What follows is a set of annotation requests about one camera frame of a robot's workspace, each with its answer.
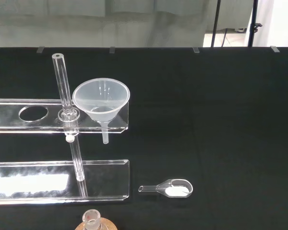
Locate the clear acrylic funnel stand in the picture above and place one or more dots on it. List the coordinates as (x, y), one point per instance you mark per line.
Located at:
(4, 115)

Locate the clear plastic cloth clip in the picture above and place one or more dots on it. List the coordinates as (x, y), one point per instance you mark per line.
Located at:
(40, 49)
(196, 49)
(275, 49)
(112, 49)

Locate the thin black tripod pole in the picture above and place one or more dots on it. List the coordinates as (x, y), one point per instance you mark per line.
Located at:
(216, 24)

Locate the black bench cloth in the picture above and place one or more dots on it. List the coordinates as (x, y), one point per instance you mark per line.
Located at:
(230, 119)

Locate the grey fabric curtain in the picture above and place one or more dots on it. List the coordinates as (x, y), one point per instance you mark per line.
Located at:
(86, 24)

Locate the black stand with clamp knob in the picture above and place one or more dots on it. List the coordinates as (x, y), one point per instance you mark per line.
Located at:
(254, 14)

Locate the glass weighing funnel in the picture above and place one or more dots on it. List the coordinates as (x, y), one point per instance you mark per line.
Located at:
(177, 191)

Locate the glass round-bottom flask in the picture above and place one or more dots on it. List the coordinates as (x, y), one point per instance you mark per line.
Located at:
(91, 218)

